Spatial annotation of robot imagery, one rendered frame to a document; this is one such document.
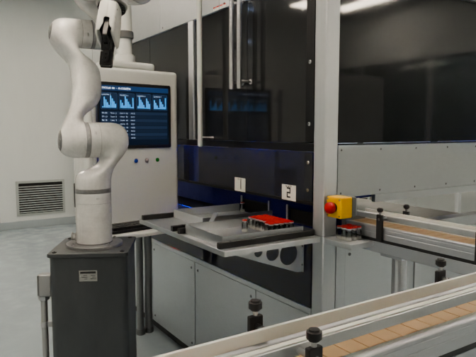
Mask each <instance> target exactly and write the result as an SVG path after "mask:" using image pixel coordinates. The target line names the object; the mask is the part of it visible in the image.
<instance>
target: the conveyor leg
mask: <svg viewBox="0 0 476 357"><path fill-rule="evenodd" d="M380 255H381V256H385V257H388V258H391V259H392V277H391V294H393V293H398V292H402V291H404V290H407V260H404V259H400V258H397V257H393V256H388V255H386V254H380Z"/></svg>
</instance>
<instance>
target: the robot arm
mask: <svg viewBox="0 0 476 357"><path fill-rule="evenodd" d="M149 1H151V0H74V2H75V3H76V5H77V6H78V7H79V8H80V9H81V10H82V11H83V12H84V13H85V14H87V15H88V16H89V17H91V18H92V19H93V20H91V21H90V20H83V19H75V18H58V19H56V20H54V21H53V22H52V23H51V25H50V27H49V30H48V37H49V41H50V44H51V46H52V47H53V49H54V50H55V51H56V53H57V54H58V55H59V56H60V57H61V58H62V59H63V60H64V61H65V62H66V63H67V65H68V66H69V69H70V74H71V82H72V102H71V105H70V108H69V111H68V114H67V116H66V118H65V120H64V122H63V124H62V126H61V128H60V131H59V133H58V138H57V144H58V148H59V150H60V151H61V153H63V155H65V156H67V157H71V158H92V157H99V158H100V159H99V161H98V163H97V164H95V165H94V166H93V167H90V168H88V169H86V170H83V171H81V172H79V173H78V174H77V175H76V178H75V205H76V233H73V232H72V234H71V239H72V240H70V241H68V242H67V243H66V248H68V249H71V250H75V251H100V250H106V249H113V248H116V247H119V246H120V245H122V244H123V240H122V239H121V238H117V237H116V236H112V207H111V176H112V173H113V170H114V168H115V165H116V164H117V163H118V162H119V161H120V159H121V158H122V157H123V155H124V153H125V152H126V151H127V149H128V145H129V137H128V133H127V131H126V129H125V128H124V127H123V126H122V125H119V124H117V123H85V122H84V116H85V115H86V114H87V113H88V112H89V111H90V110H92V109H93V108H95V107H96V105H97V104H98V102H99V101H100V99H101V75H100V71H99V68H98V67H97V65H96V64H95V63H94V62H93V61H92V60H91V59H89V58H88V57H87V56H86V55H85V54H84V53H83V52H82V51H81V50H80V49H79V48H81V49H92V50H103V51H101V54H100V62H99V64H100V66H101V67H102V68H112V67H113V56H114V49H115V48H116V49H118V48H119V44H120V29H121V16H123V15H124V14H125V12H126V11H127V9H128V5H143V4H146V3H148V2H149Z"/></svg>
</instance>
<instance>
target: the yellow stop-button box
mask: <svg viewBox="0 0 476 357"><path fill-rule="evenodd" d="M327 202H333V203H334V204H335V206H336V210H335V212H334V213H332V214H328V213H327V216H328V217H334V218H338V219H346V218H351V217H356V197H355V196H349V195H330V196H327Z"/></svg>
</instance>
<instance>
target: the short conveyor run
mask: <svg viewBox="0 0 476 357"><path fill-rule="evenodd" d="M403 208H404V209H405V210H404V211H403V214H399V213H394V212H387V211H383V208H377V210H374V209H370V208H366V209H365V211H362V210H357V215H358V216H362V217H365V218H362V219H357V220H346V224H352V225H357V226H361V230H362V234H361V238H363V239H369V240H372V241H374V246H372V247H367V248H363V249H367V250H369V251H374V252H378V253H381V254H386V255H388V256H393V257H397V258H400V259H404V260H408V261H413V262H416V263H419V264H423V265H427V266H432V267H435V268H438V266H437V265H436V259H437V258H443V259H445V260H446V266H445V267H443V269H444V270H446V271H451V272H454V273H459V274H462V275H466V274H469V273H474V272H476V227H474V226H469V225H462V224H458V223H453V222H445V221H440V220H432V219H429V218H424V217H416V216H411V215H409V214H410V211H407V209H409V204H404V205H403Z"/></svg>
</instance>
